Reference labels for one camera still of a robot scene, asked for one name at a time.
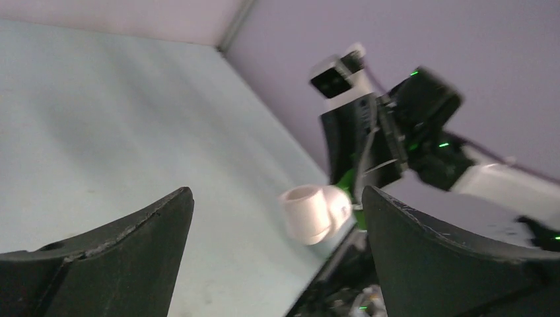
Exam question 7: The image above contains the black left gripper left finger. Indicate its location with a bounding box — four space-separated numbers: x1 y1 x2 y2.
1 187 194 316

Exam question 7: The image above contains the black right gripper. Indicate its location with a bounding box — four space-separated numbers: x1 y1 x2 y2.
320 66 464 192

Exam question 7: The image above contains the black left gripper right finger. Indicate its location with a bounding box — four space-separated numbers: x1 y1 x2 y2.
362 187 559 316

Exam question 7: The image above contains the green water faucet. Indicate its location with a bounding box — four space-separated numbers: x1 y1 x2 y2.
336 168 367 231

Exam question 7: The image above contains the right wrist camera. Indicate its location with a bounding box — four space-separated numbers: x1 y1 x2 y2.
309 42 374 111

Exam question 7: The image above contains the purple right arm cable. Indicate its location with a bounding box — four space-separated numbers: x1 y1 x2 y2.
363 61 560 185

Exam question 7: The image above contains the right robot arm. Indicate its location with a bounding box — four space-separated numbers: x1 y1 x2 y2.
310 66 559 252

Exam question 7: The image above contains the white pipe elbow fitting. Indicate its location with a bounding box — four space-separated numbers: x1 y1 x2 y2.
279 184 353 245

